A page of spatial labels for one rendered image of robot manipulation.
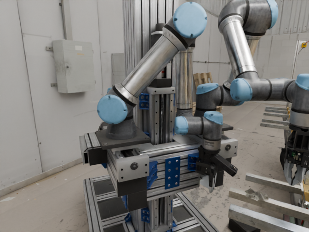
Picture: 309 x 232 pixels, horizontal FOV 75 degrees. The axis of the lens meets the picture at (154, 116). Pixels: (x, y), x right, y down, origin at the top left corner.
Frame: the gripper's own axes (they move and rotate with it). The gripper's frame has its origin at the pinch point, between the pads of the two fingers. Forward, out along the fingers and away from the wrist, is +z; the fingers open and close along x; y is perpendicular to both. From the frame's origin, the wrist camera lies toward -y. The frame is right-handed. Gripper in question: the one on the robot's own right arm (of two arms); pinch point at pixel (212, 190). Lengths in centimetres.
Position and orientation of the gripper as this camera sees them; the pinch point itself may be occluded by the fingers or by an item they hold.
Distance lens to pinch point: 98.2
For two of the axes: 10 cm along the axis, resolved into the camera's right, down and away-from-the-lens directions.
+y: -8.6, -1.3, 5.0
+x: -5.1, 2.1, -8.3
